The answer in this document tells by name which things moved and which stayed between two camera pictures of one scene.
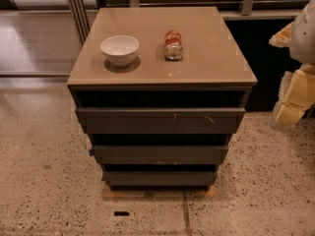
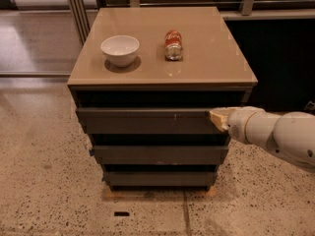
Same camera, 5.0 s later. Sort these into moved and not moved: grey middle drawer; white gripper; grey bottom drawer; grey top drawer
Moved: white gripper
Not moved: grey middle drawer; grey top drawer; grey bottom drawer
